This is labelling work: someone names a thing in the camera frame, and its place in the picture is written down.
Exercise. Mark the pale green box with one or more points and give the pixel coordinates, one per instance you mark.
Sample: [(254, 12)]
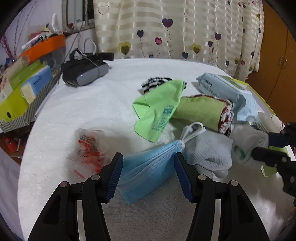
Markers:
[(25, 71)]

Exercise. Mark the cream curtain with hearts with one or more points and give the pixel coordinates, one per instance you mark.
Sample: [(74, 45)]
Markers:
[(185, 30)]

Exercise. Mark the clear bag with red print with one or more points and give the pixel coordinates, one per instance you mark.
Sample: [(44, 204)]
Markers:
[(90, 148)]

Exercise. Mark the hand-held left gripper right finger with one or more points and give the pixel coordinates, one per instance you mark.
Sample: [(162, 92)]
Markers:
[(182, 176)]

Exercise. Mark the light blue wet wipes pack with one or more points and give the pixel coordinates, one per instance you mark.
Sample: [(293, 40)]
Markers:
[(222, 88)]

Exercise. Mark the green cloth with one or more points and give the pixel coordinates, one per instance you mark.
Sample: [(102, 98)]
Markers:
[(159, 109)]

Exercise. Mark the black white striped sock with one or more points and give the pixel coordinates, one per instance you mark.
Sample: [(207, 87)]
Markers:
[(152, 83)]

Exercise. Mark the window frame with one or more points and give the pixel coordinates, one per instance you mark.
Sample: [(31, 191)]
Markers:
[(76, 11)]

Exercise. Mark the orange tray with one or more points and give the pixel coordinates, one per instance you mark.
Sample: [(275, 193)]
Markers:
[(46, 45)]

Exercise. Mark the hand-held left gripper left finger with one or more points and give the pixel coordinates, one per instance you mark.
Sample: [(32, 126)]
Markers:
[(114, 176)]

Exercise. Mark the wooden wardrobe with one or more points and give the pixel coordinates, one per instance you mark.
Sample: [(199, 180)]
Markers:
[(275, 58)]

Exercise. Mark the blue tissue box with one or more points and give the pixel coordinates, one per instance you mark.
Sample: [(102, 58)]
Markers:
[(37, 81)]

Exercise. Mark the grey sock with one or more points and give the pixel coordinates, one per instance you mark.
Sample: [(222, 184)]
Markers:
[(217, 173)]

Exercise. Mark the red packets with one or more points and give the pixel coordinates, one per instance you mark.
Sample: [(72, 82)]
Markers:
[(9, 143)]

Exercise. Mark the striped cardboard box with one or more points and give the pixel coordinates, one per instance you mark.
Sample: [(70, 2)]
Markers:
[(27, 109)]

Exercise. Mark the purple dried branches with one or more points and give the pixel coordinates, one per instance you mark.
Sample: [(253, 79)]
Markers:
[(9, 46)]

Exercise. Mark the lime green box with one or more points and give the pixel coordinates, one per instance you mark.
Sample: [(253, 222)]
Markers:
[(13, 104)]

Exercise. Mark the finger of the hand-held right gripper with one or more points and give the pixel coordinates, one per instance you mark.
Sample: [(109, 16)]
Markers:
[(277, 139), (270, 156)]

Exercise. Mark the yellow-green cardboard box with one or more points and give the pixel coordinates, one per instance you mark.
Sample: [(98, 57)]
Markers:
[(268, 171)]

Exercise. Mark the grey black headset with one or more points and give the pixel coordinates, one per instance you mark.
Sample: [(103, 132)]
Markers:
[(85, 71)]

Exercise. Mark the blue face mask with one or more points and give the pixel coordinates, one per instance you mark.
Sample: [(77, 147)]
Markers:
[(148, 162)]

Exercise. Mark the light blue sock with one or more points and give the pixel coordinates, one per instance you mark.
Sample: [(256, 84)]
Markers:
[(208, 148)]

